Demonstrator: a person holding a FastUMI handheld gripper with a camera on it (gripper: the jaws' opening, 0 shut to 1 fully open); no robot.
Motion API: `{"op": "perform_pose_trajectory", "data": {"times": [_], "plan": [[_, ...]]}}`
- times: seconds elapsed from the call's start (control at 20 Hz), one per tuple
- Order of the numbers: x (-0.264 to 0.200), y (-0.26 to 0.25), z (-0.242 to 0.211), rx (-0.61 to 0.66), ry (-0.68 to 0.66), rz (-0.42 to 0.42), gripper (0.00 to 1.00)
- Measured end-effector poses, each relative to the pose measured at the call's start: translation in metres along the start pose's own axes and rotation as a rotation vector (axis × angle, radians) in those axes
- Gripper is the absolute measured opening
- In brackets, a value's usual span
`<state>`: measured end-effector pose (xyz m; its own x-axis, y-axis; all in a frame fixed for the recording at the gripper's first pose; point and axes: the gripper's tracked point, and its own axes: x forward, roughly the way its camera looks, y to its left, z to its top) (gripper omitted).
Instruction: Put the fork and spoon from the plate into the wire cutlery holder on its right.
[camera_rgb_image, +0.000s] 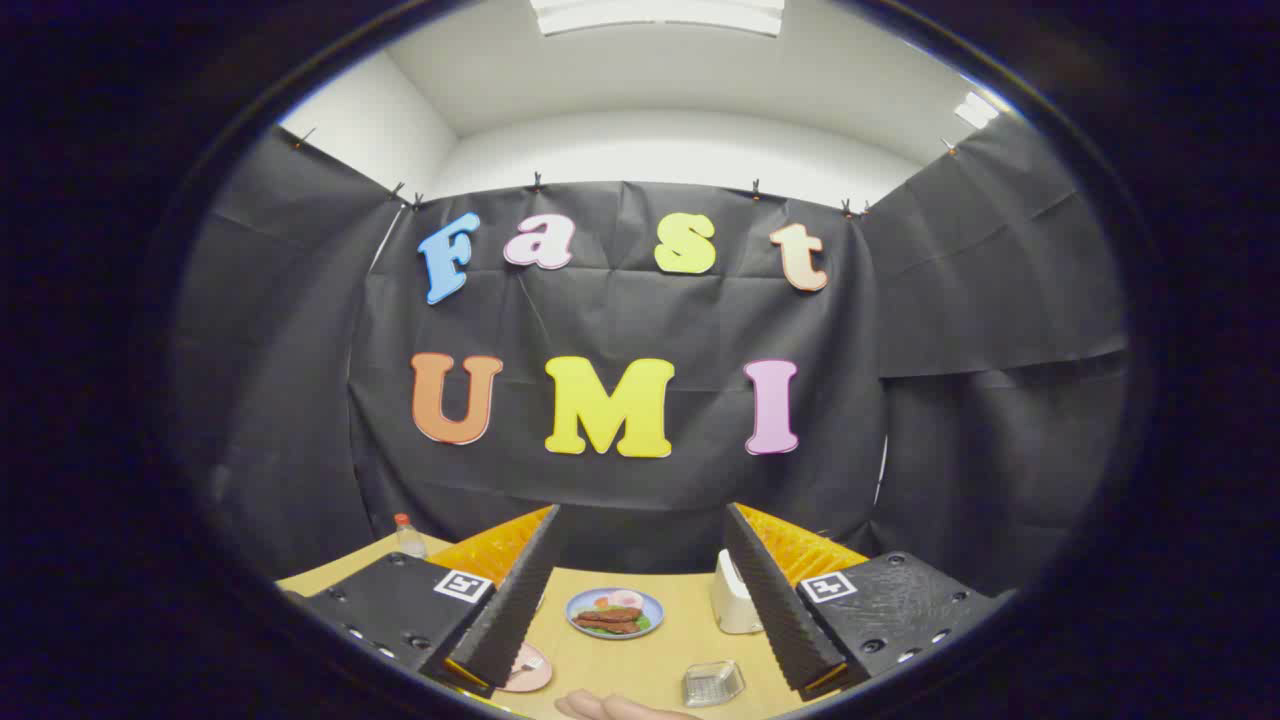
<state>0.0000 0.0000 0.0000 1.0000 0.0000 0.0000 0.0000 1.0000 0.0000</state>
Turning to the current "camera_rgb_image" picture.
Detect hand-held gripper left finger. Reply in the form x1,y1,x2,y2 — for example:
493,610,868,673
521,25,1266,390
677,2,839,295
283,505,561,699

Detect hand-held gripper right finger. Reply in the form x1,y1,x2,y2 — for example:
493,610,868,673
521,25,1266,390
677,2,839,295
722,503,1006,701

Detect white toaster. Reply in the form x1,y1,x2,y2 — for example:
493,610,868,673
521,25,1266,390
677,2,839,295
711,549,766,635

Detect pink plate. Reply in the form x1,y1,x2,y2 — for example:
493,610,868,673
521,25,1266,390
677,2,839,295
500,642,554,693

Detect blue plate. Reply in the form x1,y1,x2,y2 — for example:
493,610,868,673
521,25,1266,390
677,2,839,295
566,587,665,640

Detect row of cloth clips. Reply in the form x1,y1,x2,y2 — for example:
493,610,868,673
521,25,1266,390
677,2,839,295
293,127,961,216

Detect large ceiling light panel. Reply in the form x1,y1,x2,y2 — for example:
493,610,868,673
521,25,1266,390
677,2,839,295
530,0,786,38

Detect clear wire basket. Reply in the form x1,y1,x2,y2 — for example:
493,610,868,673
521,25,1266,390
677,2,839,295
682,660,746,708

